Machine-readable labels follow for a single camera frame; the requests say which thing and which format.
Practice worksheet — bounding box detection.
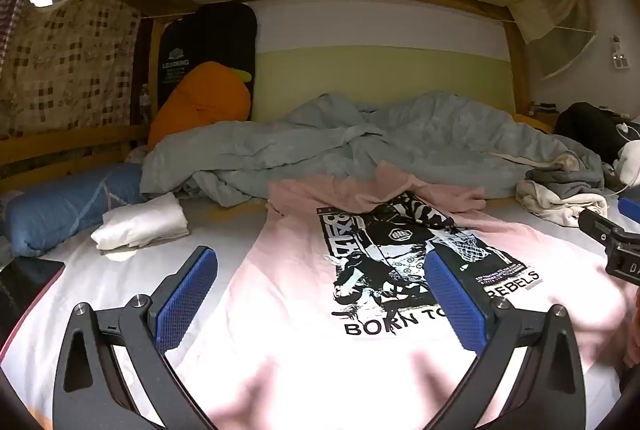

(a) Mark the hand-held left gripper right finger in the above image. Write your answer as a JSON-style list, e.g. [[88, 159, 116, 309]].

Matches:
[[424, 251, 587, 430]]

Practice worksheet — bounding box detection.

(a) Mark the white wall socket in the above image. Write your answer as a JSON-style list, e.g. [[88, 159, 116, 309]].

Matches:
[[609, 35, 630, 71]]

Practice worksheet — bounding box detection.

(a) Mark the orange carrot plush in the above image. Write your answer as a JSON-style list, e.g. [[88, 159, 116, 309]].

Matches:
[[148, 62, 253, 147]]

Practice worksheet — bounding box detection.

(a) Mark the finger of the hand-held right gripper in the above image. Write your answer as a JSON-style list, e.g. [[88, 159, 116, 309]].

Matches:
[[618, 198, 640, 225], [578, 209, 627, 257]]

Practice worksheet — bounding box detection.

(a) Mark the white folded cloth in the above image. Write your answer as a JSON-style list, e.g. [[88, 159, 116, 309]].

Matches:
[[91, 191, 190, 252]]

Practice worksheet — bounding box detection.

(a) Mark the cream crumpled cloth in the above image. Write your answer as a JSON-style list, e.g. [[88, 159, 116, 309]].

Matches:
[[516, 180, 610, 227]]

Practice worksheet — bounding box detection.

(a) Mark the pink printed T-shirt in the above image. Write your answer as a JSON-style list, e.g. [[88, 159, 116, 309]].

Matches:
[[172, 160, 633, 430]]

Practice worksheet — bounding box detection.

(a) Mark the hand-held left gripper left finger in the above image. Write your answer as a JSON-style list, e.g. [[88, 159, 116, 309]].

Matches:
[[52, 246, 221, 430]]

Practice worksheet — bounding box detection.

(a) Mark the sheer bed net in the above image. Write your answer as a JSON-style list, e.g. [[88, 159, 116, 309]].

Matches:
[[510, 0, 610, 82]]

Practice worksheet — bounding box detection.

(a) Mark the floral checked curtain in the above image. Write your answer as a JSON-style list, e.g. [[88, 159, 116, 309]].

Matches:
[[0, 0, 143, 141]]

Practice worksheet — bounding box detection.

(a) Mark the black printed cushion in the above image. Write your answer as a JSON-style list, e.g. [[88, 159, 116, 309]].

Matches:
[[157, 3, 258, 121]]

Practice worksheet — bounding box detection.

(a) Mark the dark flat device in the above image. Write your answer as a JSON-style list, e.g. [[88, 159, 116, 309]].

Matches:
[[0, 255, 67, 342]]

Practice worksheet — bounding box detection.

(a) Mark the blue pillow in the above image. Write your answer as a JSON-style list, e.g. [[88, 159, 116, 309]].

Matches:
[[4, 163, 151, 257]]

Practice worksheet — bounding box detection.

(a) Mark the black bag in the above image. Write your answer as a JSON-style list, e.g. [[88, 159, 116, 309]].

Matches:
[[554, 103, 637, 166]]

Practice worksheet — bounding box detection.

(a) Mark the grey-blue duvet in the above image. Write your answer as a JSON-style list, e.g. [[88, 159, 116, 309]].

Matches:
[[140, 91, 606, 207]]

